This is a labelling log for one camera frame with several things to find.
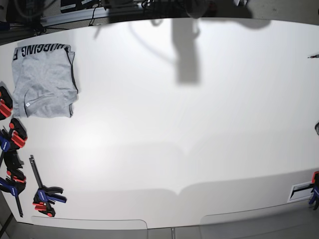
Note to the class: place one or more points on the grey T-shirt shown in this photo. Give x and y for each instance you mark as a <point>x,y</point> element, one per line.
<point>44,84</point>

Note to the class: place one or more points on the blue bar clamp on table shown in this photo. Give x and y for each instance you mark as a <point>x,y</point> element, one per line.
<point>45,197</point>

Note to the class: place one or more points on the blue red clamp left edge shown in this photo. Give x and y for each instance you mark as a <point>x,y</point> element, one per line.
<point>10,142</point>

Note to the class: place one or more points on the red black clamp upper left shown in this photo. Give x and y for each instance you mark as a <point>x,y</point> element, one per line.
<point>6,103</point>

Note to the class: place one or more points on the blue clamp lower left edge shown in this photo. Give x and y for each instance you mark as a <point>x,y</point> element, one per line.
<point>15,182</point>

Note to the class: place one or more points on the dark round object right edge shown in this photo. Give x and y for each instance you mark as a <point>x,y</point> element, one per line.
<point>317,128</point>

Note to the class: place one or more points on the blue clamp right edge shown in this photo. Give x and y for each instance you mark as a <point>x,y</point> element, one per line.
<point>315,198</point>

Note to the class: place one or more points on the aluminium frame rail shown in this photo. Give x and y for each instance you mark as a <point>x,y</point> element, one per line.
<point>86,14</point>

